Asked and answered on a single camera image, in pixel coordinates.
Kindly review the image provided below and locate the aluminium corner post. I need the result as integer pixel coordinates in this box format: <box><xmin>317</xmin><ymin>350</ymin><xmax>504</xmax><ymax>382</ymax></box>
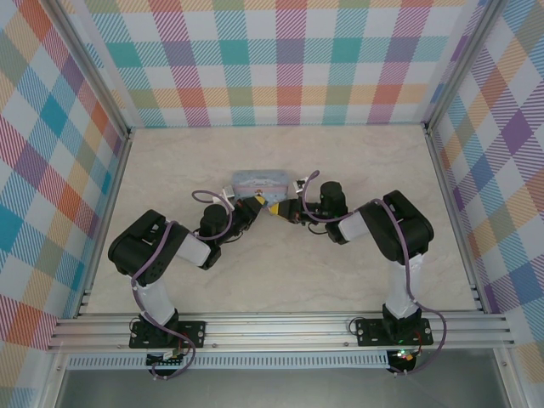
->
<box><xmin>423</xmin><ymin>0</ymin><xmax>505</xmax><ymax>135</ymax></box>
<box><xmin>49</xmin><ymin>0</ymin><xmax>133</xmax><ymax>139</ymax></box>

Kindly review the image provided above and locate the white slotted cable duct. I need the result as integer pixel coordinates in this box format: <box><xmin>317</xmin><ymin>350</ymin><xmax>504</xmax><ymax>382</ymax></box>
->
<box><xmin>66</xmin><ymin>350</ymin><xmax>391</xmax><ymax>370</ymax></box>

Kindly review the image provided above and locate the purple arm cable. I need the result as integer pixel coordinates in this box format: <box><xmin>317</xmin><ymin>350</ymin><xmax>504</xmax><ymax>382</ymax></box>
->
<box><xmin>299</xmin><ymin>169</ymin><xmax>447</xmax><ymax>377</ymax></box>
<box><xmin>131</xmin><ymin>189</ymin><xmax>241</xmax><ymax>381</ymax></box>

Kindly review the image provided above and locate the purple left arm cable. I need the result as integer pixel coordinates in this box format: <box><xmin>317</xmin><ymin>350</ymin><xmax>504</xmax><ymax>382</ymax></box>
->
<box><xmin>131</xmin><ymin>189</ymin><xmax>241</xmax><ymax>381</ymax></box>

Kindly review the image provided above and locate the blue cartoon tin box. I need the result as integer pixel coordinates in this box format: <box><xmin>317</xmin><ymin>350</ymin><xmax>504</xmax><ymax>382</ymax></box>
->
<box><xmin>231</xmin><ymin>168</ymin><xmax>293</xmax><ymax>204</ymax></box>

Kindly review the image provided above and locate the wide aluminium base rail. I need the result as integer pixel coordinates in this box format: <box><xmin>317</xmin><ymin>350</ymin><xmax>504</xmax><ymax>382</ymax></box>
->
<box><xmin>50</xmin><ymin>311</ymin><xmax>513</xmax><ymax>353</ymax></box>

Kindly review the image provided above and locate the small controller circuit board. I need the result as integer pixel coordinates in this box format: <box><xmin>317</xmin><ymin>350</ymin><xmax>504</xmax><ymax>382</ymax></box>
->
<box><xmin>146</xmin><ymin>348</ymin><xmax>188</xmax><ymax>367</ymax></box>
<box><xmin>388</xmin><ymin>348</ymin><xmax>417</xmax><ymax>367</ymax></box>

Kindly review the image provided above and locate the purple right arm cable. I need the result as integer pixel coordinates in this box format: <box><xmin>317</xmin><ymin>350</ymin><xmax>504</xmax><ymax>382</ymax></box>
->
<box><xmin>299</xmin><ymin>169</ymin><xmax>447</xmax><ymax>377</ymax></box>

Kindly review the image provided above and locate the grey metal base panel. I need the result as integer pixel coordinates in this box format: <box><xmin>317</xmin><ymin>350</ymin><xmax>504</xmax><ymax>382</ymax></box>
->
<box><xmin>54</xmin><ymin>365</ymin><xmax>511</xmax><ymax>408</ymax></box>

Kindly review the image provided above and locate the aluminium side rail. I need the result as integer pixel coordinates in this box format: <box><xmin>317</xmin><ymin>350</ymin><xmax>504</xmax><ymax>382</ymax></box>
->
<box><xmin>74</xmin><ymin>127</ymin><xmax>135</xmax><ymax>319</ymax></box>
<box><xmin>424</xmin><ymin>122</ymin><xmax>488</xmax><ymax>315</ymax></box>

